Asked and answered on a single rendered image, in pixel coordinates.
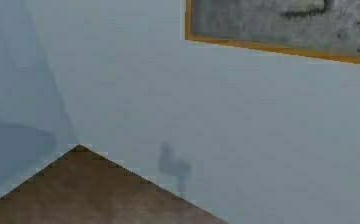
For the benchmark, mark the orange framed grey picture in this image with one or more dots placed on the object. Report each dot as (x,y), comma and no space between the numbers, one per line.
(274,23)

